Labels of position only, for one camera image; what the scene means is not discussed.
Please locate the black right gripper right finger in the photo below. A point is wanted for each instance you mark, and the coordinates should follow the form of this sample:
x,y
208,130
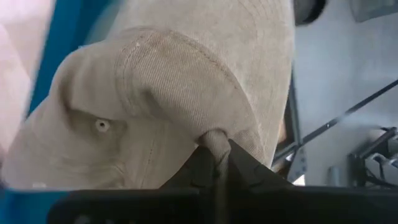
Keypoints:
x,y
248,174

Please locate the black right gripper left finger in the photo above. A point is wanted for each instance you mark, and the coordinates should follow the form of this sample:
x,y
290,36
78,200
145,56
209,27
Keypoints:
x,y
199,171

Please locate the beige cotton cap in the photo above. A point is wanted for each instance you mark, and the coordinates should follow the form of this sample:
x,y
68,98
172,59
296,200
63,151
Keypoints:
x,y
174,93

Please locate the grey desk foot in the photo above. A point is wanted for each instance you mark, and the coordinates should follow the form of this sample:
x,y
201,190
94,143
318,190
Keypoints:
x,y
381,165

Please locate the blue plastic tray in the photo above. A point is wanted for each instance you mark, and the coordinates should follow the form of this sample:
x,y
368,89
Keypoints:
x,y
62,34

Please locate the black aluminium table frame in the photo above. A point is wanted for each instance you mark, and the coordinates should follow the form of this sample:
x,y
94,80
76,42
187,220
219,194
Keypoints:
x,y
335,121

